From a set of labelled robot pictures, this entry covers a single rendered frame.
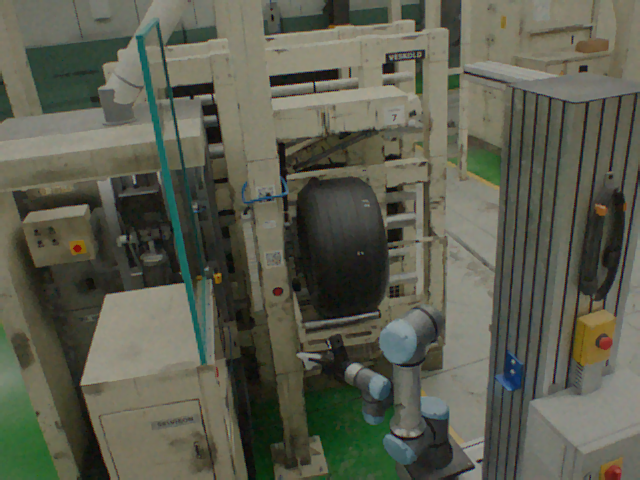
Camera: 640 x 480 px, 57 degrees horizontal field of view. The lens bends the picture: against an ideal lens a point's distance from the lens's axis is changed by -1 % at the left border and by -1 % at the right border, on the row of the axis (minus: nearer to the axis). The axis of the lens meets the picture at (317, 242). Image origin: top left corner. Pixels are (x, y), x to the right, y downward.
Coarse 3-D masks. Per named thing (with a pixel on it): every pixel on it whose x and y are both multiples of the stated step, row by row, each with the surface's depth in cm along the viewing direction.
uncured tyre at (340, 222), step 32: (320, 192) 241; (352, 192) 241; (320, 224) 232; (352, 224) 233; (320, 256) 232; (352, 256) 231; (384, 256) 236; (320, 288) 238; (352, 288) 236; (384, 288) 242
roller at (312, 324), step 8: (360, 312) 260; (368, 312) 260; (376, 312) 261; (304, 320) 258; (312, 320) 258; (320, 320) 258; (328, 320) 258; (336, 320) 258; (344, 320) 258; (352, 320) 259; (360, 320) 260; (312, 328) 257; (320, 328) 258
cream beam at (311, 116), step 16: (304, 96) 269; (320, 96) 266; (336, 96) 264; (352, 96) 261; (368, 96) 259; (384, 96) 256; (400, 96) 256; (288, 112) 250; (304, 112) 251; (320, 112) 252; (336, 112) 253; (352, 112) 255; (368, 112) 256; (288, 128) 253; (304, 128) 254; (320, 128) 255; (336, 128) 256; (352, 128) 258; (368, 128) 259; (384, 128) 260
